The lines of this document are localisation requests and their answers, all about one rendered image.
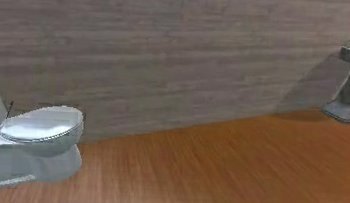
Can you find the white toilet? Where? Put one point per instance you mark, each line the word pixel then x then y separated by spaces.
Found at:
pixel 37 139

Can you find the dark thin rod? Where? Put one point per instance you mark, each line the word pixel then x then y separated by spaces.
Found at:
pixel 9 109

